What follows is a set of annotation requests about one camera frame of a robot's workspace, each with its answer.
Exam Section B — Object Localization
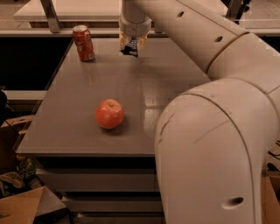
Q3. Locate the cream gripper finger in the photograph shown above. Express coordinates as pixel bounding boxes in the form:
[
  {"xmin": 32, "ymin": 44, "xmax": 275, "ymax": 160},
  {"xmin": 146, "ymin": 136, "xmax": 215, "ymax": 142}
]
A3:
[
  {"xmin": 137, "ymin": 35, "xmax": 148, "ymax": 51},
  {"xmin": 119, "ymin": 31, "xmax": 130, "ymax": 53}
]

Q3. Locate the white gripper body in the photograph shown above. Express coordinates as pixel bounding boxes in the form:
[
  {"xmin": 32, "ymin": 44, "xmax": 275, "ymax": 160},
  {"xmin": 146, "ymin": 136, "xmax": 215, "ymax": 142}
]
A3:
[{"xmin": 119, "ymin": 15, "xmax": 151, "ymax": 38}]

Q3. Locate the dark blue rxbar wrapper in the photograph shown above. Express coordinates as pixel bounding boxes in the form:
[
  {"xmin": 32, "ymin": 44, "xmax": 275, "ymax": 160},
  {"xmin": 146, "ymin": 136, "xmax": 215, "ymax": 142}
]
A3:
[{"xmin": 121, "ymin": 37, "xmax": 138, "ymax": 58}]

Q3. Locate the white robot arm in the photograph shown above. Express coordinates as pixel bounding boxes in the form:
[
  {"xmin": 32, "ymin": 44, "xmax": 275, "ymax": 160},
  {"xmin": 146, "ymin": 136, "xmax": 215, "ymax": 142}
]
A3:
[{"xmin": 120, "ymin": 0, "xmax": 279, "ymax": 224}]

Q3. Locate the red coke can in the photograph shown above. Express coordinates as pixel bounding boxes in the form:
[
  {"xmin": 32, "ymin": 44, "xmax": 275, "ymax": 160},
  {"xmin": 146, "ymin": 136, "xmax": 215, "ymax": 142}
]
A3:
[{"xmin": 73, "ymin": 25, "xmax": 95, "ymax": 61}]

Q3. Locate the white counter in background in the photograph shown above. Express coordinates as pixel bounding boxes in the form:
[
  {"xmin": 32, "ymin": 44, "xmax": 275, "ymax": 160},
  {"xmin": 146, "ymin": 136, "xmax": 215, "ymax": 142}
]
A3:
[{"xmin": 13, "ymin": 0, "xmax": 122, "ymax": 22}]

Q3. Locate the red apple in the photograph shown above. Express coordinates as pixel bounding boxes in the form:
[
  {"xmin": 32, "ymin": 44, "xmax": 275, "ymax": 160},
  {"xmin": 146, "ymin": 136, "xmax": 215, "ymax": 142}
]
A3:
[{"xmin": 94, "ymin": 99, "xmax": 124, "ymax": 130}]

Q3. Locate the grey drawer cabinet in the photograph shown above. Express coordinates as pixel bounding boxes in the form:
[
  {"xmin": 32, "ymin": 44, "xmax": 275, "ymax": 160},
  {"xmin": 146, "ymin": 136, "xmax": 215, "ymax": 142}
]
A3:
[{"xmin": 17, "ymin": 38, "xmax": 208, "ymax": 224}]

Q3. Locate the cardboard box bottom left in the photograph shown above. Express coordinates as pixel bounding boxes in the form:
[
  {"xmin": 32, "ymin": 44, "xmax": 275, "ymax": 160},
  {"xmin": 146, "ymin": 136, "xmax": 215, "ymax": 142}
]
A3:
[{"xmin": 0, "ymin": 186, "xmax": 66, "ymax": 224}]

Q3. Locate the cardboard box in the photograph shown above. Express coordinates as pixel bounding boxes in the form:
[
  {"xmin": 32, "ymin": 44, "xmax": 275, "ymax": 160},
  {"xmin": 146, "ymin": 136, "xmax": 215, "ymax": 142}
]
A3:
[
  {"xmin": 262, "ymin": 171, "xmax": 280, "ymax": 224},
  {"xmin": 0, "ymin": 186, "xmax": 66, "ymax": 224}
]

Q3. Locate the cardboard box bottom right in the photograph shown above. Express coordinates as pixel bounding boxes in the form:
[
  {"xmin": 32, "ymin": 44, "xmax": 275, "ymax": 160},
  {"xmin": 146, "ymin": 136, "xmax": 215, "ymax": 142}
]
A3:
[{"xmin": 262, "ymin": 171, "xmax": 280, "ymax": 224}]

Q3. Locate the metal railing frame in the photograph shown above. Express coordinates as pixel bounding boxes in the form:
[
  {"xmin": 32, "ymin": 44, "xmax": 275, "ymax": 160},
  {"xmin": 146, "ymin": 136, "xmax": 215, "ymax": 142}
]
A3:
[{"xmin": 0, "ymin": 0, "xmax": 280, "ymax": 39}]

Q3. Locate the black cable on floor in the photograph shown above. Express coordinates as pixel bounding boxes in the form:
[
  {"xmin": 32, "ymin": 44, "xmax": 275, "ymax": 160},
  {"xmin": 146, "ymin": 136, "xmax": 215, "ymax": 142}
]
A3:
[{"xmin": 267, "ymin": 139, "xmax": 280, "ymax": 161}]

